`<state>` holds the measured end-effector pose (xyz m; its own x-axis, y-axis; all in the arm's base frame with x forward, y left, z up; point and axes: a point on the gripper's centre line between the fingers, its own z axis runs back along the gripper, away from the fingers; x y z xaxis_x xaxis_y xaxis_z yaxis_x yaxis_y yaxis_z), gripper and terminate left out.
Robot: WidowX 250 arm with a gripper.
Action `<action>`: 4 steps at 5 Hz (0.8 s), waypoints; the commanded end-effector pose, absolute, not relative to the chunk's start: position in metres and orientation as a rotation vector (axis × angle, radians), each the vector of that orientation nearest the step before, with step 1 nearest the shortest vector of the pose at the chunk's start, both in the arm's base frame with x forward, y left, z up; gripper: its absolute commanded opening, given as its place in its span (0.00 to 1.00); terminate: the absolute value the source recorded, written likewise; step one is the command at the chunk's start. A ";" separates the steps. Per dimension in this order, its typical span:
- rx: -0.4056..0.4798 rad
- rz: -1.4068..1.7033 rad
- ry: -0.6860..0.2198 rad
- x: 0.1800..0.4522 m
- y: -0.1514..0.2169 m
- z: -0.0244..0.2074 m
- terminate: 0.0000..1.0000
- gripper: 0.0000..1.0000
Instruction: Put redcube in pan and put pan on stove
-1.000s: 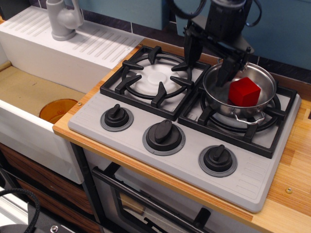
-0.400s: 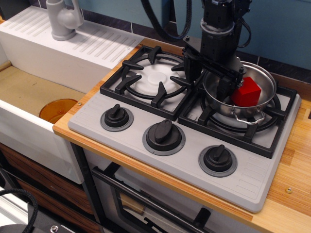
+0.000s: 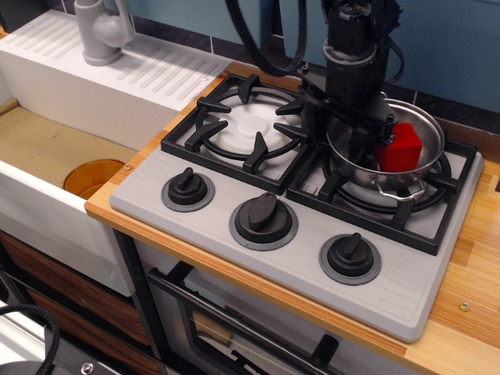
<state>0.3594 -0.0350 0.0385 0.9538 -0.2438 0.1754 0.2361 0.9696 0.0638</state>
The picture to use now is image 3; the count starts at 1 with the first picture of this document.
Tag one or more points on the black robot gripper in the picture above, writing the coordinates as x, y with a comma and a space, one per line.
349, 89

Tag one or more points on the red cube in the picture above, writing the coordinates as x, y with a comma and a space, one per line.
403, 154

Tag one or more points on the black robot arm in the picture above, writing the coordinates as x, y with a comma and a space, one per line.
352, 26

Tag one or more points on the stainless steel pan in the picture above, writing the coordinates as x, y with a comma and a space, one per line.
401, 186

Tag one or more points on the black middle stove knob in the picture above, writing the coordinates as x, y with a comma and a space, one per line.
264, 223

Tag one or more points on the black stove knob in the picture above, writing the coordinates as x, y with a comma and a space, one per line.
187, 191
350, 259
264, 223

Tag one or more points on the black right stove knob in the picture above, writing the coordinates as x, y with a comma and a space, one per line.
350, 259

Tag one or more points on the grey toy stove top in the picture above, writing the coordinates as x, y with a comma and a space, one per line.
398, 301

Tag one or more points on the black left stove knob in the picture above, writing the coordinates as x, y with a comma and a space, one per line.
187, 191

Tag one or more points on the black right burner grate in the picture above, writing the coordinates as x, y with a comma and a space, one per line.
421, 223

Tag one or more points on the grey toy faucet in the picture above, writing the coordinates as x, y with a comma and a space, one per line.
103, 35

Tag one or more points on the orange plastic plate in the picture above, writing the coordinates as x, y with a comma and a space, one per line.
89, 177

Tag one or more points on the white toy sink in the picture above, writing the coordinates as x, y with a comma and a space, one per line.
58, 112

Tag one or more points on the wooden drawer cabinet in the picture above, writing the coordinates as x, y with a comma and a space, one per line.
101, 321

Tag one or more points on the oven door with handle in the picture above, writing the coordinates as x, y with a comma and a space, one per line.
225, 330

